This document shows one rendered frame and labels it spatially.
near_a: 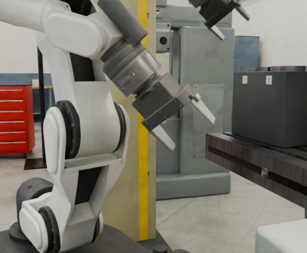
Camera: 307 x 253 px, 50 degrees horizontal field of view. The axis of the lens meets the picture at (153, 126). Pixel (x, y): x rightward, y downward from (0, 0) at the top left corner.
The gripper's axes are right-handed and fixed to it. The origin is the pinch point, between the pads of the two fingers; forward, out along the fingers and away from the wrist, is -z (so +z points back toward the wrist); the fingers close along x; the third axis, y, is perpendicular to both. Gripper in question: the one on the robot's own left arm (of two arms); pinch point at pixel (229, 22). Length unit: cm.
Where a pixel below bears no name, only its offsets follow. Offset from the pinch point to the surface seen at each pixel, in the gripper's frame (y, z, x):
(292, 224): -66, -17, 14
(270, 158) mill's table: -48, -17, 8
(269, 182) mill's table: -51, -20, 5
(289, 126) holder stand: -35.8, -19.9, 9.6
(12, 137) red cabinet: 125, 26, -384
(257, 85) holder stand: -24.9, -11.3, 5.4
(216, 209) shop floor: 56, -138, -145
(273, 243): -72, -13, 13
